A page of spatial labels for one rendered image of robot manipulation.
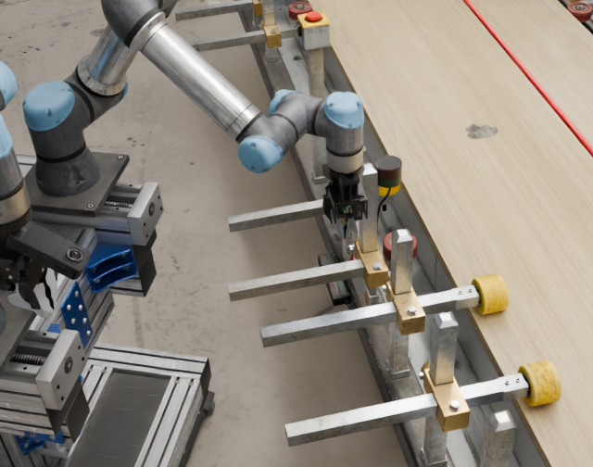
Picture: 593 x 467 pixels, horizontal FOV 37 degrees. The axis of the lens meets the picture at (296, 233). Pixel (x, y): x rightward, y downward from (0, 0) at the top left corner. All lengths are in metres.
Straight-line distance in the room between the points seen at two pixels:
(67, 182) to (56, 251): 0.81
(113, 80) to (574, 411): 1.21
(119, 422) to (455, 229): 1.16
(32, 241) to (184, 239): 2.26
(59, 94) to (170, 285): 1.45
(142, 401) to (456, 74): 1.36
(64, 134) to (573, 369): 1.20
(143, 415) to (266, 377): 0.50
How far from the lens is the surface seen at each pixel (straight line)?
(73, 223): 2.16
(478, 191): 2.24
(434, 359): 1.65
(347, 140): 1.72
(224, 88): 1.68
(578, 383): 1.83
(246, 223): 2.23
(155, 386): 2.73
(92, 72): 2.05
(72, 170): 2.09
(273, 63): 3.18
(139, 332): 3.19
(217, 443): 2.83
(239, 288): 2.04
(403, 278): 1.82
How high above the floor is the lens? 2.28
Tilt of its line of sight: 41 degrees down
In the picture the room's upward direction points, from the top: 4 degrees counter-clockwise
